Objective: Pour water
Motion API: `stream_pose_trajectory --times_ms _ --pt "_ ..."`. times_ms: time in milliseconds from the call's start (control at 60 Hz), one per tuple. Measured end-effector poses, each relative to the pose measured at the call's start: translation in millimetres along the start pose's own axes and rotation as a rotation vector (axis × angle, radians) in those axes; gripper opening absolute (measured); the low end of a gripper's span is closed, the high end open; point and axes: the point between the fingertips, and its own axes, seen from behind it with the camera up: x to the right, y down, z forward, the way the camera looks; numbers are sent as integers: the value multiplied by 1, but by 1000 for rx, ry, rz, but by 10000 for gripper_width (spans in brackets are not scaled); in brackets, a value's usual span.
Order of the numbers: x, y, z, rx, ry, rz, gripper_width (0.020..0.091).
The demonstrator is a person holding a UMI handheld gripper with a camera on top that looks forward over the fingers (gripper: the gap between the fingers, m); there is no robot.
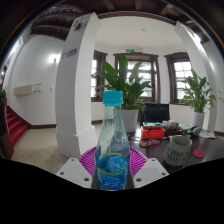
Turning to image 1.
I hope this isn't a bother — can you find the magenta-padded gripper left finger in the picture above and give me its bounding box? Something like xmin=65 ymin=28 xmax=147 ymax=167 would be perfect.
xmin=55 ymin=146 xmax=98 ymax=190

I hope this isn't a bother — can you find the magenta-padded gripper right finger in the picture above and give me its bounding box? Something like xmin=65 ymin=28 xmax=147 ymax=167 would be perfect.
xmin=128 ymin=146 xmax=170 ymax=190

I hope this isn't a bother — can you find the clear blue-capped water bottle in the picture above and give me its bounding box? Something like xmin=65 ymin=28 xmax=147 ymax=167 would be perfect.
xmin=94 ymin=90 xmax=132 ymax=192

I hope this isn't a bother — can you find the white patterned cup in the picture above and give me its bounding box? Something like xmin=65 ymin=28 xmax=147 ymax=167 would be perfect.
xmin=163 ymin=134 xmax=193 ymax=167

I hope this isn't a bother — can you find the red plastic box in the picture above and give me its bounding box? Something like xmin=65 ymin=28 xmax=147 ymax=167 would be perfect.
xmin=141 ymin=125 xmax=166 ymax=140

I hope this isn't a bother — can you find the green flat box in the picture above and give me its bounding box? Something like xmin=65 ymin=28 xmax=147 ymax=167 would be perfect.
xmin=142 ymin=121 xmax=164 ymax=129

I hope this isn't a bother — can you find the wooden tray with white items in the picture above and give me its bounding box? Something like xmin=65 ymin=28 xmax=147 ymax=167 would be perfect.
xmin=162 ymin=119 xmax=183 ymax=136

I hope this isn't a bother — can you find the flat round red coaster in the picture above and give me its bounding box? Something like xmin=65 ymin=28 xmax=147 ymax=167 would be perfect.
xmin=193 ymin=148 xmax=207 ymax=159

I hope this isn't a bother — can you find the light green packet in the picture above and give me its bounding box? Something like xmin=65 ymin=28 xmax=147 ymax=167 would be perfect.
xmin=178 ymin=123 xmax=193 ymax=132

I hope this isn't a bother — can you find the black chair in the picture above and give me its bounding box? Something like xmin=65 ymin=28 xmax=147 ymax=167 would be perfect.
xmin=139 ymin=103 xmax=170 ymax=126

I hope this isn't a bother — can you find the white printed magazine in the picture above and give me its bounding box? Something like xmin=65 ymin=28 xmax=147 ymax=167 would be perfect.
xmin=199 ymin=130 xmax=216 ymax=139

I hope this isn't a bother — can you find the red-carpeted staircase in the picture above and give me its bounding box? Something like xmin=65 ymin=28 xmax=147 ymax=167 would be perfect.
xmin=5 ymin=106 xmax=29 ymax=148

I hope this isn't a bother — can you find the potted plant in white pot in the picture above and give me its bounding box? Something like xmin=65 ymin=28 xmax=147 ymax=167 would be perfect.
xmin=93 ymin=54 xmax=154 ymax=134
xmin=179 ymin=69 xmax=217 ymax=129

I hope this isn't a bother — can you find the dark wooden double door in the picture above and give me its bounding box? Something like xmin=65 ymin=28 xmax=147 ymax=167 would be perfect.
xmin=113 ymin=52 xmax=161 ymax=104

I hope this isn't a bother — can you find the dark-framed window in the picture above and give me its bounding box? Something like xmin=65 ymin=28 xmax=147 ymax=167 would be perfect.
xmin=164 ymin=52 xmax=194 ymax=105
xmin=90 ymin=49 xmax=108 ymax=103

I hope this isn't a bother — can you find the purple pillar sign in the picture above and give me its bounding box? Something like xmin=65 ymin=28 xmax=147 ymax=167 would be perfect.
xmin=61 ymin=48 xmax=78 ymax=60

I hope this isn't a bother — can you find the white wall radiator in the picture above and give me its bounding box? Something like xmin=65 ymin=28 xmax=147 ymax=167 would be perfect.
xmin=13 ymin=84 xmax=34 ymax=97

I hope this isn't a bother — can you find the glowing wall lamp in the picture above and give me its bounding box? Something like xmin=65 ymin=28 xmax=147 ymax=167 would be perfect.
xmin=49 ymin=54 xmax=62 ymax=65

